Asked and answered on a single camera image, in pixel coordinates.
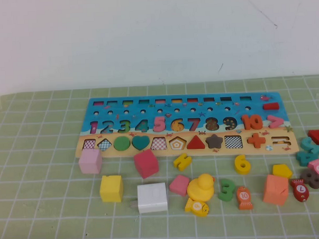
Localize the yellow number six piece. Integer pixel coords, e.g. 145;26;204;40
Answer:
234;154;251;176

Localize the yellow cube block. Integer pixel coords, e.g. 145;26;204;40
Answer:
98;174;124;204

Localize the red triangle piece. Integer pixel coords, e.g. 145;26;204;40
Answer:
186;134;207;150

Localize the orange cube block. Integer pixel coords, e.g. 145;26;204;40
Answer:
261;173;290;207

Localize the pink cube block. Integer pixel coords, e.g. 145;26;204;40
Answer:
78;148;104;175

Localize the green checkered tablecloth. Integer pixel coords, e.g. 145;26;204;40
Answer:
0;77;319;239

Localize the green circle piece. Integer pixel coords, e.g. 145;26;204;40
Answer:
113;135;131;152

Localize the crimson cube block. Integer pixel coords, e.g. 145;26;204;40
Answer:
133;148;159;180

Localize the orange number ten piece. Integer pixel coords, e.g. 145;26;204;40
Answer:
240;113;264;131

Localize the red wooden fish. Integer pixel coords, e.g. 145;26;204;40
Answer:
289;178;310;203

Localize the wooden number shape puzzle board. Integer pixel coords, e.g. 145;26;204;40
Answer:
72;89;299;161

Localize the pink greater-than sign piece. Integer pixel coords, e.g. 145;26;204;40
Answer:
267;114;285;129

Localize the pink rounded square piece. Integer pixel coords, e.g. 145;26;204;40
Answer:
168;174;192;197

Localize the yellow sign piece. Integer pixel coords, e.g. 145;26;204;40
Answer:
172;153;193;171

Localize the red number seven piece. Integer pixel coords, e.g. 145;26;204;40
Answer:
307;129;319;147

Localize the white charger block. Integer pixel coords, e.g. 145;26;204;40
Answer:
127;182;169;215

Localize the teal number two piece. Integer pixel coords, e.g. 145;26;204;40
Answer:
300;136;319;154

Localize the green number three piece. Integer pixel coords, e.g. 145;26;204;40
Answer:
217;178;235;202

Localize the yellow pentagon piece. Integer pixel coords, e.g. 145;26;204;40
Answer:
271;163;294;180

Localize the brown star piece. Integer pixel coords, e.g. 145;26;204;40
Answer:
205;133;224;149

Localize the brown number eight piece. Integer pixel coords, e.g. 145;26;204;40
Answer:
299;169;319;190

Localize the yellow wooden fish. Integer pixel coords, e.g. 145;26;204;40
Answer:
184;196;210;218

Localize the teal number four piece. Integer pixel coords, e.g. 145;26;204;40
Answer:
295;149;319;168

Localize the orange wooden fish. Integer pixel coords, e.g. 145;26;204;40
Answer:
235;185;253;211

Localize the teal heart piece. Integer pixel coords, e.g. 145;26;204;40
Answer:
131;135;151;151

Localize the red minus sign piece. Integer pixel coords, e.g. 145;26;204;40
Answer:
262;102;281;111

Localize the pink number five piece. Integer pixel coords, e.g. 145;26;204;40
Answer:
151;115;168;133

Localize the orange plus sign piece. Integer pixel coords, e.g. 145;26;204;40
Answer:
246;132;267;150

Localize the yellow rubber duck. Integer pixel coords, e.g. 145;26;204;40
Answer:
186;173;216;204

